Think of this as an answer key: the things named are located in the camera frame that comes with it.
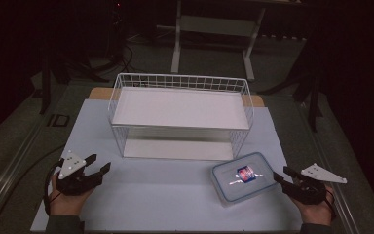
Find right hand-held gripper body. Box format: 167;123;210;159
283;163;348;206

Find pale blue table mat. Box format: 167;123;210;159
30;98;303;233

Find black tripod stand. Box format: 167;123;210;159
256;32;324;133

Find white wire shelf rack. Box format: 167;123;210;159
107;72;255;162

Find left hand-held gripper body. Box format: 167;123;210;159
55;149;104;197

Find white metal stand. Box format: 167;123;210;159
170;0;267;82

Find black floor cables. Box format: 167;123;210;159
103;32;137;74

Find person's left hand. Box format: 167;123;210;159
48;174;95;217

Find person's right hand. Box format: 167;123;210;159
290;185;335;227

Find clear plastic lidded container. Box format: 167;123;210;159
211;151;279;208

